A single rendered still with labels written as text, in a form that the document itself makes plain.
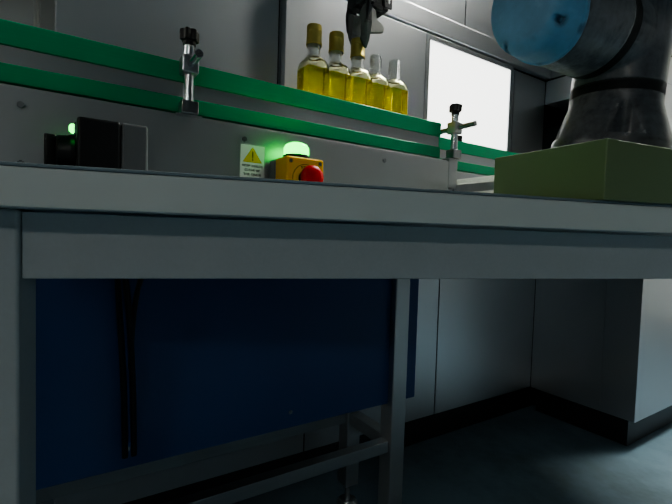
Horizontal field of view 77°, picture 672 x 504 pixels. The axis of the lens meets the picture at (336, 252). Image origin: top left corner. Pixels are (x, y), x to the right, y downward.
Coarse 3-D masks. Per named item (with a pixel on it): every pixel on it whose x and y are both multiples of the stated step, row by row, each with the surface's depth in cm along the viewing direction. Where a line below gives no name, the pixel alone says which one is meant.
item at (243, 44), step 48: (96, 0) 84; (144, 0) 88; (192, 0) 94; (240, 0) 99; (432, 0) 132; (480, 0) 144; (144, 48) 89; (240, 48) 100; (480, 48) 142; (528, 96) 161; (528, 144) 163
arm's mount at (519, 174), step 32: (512, 160) 63; (544, 160) 57; (576, 160) 52; (608, 160) 48; (640, 160) 49; (512, 192) 63; (544, 192) 57; (576, 192) 52; (608, 192) 48; (640, 192) 50
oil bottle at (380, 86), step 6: (372, 78) 101; (378, 78) 101; (384, 78) 102; (372, 84) 100; (378, 84) 101; (384, 84) 102; (372, 90) 100; (378, 90) 101; (384, 90) 102; (372, 96) 100; (378, 96) 101; (384, 96) 102; (372, 102) 100; (378, 102) 101; (384, 102) 102; (384, 108) 102
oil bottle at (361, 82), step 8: (352, 72) 97; (360, 72) 97; (368, 72) 99; (352, 80) 97; (360, 80) 97; (368, 80) 99; (352, 88) 97; (360, 88) 97; (368, 88) 99; (352, 96) 97; (360, 96) 98; (368, 96) 99; (368, 104) 99
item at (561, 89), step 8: (552, 72) 165; (552, 80) 165; (560, 80) 162; (568, 80) 159; (552, 88) 165; (560, 88) 162; (568, 88) 159; (552, 96) 165; (560, 96) 162; (568, 96) 159; (552, 104) 167; (560, 104) 166; (568, 104) 166
